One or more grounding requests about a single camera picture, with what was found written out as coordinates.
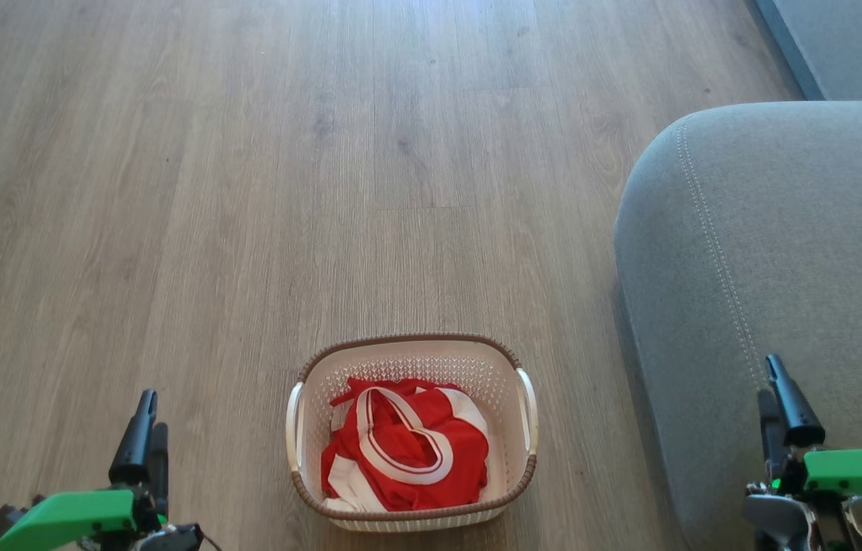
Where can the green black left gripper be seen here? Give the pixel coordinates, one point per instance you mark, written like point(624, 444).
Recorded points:
point(71, 516)

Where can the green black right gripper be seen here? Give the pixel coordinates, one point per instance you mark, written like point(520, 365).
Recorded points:
point(859, 474)

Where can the red and white garment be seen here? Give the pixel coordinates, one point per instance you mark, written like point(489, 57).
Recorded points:
point(461, 451)

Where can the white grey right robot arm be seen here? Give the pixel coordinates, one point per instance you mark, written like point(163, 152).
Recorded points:
point(771, 519)

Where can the grey fabric sofa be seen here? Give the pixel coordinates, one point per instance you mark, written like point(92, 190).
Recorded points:
point(782, 229)

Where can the cream plastic laundry basket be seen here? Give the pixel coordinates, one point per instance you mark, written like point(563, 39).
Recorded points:
point(430, 360)

